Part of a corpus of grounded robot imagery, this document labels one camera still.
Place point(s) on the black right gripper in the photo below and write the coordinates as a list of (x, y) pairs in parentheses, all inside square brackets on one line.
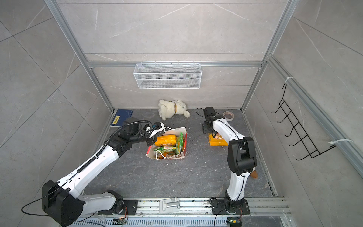
[(205, 128)]

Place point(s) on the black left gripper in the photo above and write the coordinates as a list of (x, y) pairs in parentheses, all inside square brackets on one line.
[(152, 140)]

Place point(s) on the strawberry print paper bag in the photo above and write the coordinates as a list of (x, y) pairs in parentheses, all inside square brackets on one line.
[(151, 154)]

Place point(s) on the large yellow snack bag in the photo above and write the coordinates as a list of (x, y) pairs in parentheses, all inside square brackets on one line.
[(217, 140)]

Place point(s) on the green corn chip bag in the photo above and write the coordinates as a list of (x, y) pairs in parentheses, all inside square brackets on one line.
[(179, 144)]

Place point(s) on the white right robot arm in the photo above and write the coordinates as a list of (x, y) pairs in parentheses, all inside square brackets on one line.
[(241, 156)]

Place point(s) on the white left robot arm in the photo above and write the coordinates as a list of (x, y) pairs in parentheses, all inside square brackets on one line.
[(63, 200)]

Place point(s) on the orange yellow snack bag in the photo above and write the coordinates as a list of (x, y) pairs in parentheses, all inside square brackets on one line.
[(166, 140)]

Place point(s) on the white tape roll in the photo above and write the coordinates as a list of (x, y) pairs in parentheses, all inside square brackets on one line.
[(229, 116)]

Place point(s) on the white plush bear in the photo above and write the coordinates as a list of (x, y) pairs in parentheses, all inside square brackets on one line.
[(168, 109)]

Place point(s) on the small brown white plush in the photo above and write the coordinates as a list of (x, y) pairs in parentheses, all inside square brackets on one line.
[(254, 174)]

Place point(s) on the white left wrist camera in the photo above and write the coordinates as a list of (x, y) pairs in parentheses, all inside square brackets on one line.
[(157, 126)]

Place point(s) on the white wire mesh basket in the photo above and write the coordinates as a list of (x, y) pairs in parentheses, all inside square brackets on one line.
[(168, 75)]

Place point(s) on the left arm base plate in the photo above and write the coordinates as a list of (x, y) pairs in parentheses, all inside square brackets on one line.
[(124, 207)]

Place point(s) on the grey rail bracket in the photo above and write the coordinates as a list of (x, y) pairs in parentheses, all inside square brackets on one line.
[(171, 205)]

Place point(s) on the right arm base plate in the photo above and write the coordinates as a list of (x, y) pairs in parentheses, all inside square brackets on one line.
[(225, 206)]

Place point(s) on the black wire hook rack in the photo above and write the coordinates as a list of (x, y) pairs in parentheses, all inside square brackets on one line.
[(298, 129)]

